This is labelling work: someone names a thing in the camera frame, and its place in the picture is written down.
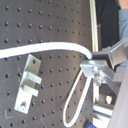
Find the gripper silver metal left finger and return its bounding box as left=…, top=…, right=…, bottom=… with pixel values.
left=80, top=60, right=125, bottom=94

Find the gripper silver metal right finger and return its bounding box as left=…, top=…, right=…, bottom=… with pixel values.
left=92, top=37, right=128, bottom=67

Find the white rope cable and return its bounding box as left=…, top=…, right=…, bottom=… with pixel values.
left=0, top=41, right=94, bottom=128

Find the person in blue shirt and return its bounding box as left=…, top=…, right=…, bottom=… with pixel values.
left=115, top=0, right=128, bottom=68

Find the black perforated breadboard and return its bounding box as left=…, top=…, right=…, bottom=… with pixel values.
left=0, top=0, right=91, bottom=128

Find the aluminium frame rail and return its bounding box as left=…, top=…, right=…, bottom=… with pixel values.
left=89, top=0, right=99, bottom=52

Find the metal cable routing clip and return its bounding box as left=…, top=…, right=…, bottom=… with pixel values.
left=14, top=54, right=42, bottom=114

